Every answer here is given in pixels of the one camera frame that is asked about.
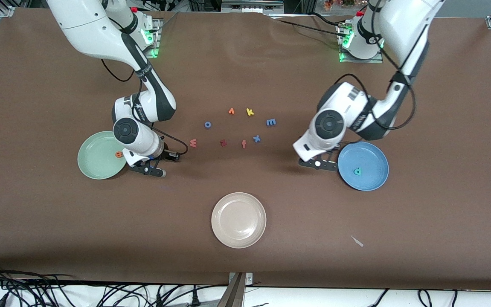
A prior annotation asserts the green plate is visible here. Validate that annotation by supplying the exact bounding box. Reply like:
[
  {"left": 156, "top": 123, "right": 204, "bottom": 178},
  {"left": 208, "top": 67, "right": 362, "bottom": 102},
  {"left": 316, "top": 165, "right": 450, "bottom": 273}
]
[{"left": 77, "top": 130, "right": 130, "bottom": 180}]

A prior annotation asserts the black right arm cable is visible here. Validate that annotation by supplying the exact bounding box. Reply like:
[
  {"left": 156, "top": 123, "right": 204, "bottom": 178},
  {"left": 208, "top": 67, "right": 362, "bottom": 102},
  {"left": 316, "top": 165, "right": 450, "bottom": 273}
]
[{"left": 102, "top": 59, "right": 188, "bottom": 162}]

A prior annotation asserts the long black table cable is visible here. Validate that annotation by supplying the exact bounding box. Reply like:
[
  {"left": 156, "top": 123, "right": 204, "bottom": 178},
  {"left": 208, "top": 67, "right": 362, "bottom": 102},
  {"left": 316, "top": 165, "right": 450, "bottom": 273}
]
[{"left": 276, "top": 19, "right": 350, "bottom": 39}]

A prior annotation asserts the blue plate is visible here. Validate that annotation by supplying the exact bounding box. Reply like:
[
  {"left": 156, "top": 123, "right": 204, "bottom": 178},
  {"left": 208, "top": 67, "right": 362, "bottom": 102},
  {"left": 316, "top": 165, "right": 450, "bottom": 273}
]
[{"left": 337, "top": 141, "right": 389, "bottom": 191}]

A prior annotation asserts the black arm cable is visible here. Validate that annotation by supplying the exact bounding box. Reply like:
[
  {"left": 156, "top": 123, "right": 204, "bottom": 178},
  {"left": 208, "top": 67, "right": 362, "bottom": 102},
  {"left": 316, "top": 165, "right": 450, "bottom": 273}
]
[
  {"left": 334, "top": 0, "right": 417, "bottom": 130},
  {"left": 102, "top": 59, "right": 188, "bottom": 162}
]

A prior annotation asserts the silver metal bracket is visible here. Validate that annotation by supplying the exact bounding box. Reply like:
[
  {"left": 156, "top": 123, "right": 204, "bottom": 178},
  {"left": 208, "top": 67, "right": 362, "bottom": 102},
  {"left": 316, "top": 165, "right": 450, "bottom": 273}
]
[{"left": 228, "top": 272, "right": 253, "bottom": 286}]

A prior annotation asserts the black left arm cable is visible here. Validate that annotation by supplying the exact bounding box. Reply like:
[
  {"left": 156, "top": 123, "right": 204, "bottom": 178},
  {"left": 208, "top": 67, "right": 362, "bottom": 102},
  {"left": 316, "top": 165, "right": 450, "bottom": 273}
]
[{"left": 334, "top": 0, "right": 417, "bottom": 130}]

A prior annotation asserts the grey aluminium profile bar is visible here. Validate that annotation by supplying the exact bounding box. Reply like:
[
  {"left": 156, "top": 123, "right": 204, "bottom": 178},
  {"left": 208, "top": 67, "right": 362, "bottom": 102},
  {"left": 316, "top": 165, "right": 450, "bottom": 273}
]
[{"left": 216, "top": 273, "right": 244, "bottom": 307}]

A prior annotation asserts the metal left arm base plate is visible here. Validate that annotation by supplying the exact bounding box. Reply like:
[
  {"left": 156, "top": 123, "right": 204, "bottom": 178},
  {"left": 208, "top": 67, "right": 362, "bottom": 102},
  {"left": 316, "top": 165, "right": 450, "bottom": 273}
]
[{"left": 338, "top": 21, "right": 385, "bottom": 64}]

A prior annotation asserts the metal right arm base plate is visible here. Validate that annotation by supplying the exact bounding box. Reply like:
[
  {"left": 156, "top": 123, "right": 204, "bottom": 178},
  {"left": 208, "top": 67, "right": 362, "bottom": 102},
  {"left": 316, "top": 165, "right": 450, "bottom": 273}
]
[{"left": 143, "top": 17, "right": 163, "bottom": 59}]

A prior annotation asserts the grey metal box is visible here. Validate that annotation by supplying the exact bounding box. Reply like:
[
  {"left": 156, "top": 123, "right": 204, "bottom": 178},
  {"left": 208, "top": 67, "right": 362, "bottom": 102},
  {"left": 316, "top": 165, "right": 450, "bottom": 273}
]
[{"left": 222, "top": 0, "right": 284, "bottom": 13}]

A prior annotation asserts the brown table cover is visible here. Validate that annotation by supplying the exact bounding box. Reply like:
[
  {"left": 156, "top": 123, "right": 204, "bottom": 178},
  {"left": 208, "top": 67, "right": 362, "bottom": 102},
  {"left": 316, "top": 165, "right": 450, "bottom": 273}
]
[{"left": 0, "top": 8, "right": 491, "bottom": 291}]

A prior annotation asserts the beige plate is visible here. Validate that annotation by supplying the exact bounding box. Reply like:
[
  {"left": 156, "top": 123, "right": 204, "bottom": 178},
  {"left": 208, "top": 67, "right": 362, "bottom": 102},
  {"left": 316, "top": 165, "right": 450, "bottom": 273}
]
[{"left": 211, "top": 192, "right": 267, "bottom": 249}]

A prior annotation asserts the short black table cable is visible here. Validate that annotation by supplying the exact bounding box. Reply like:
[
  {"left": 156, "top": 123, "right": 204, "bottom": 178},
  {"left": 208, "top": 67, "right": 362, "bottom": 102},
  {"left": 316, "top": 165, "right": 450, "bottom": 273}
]
[{"left": 311, "top": 12, "right": 342, "bottom": 28}]

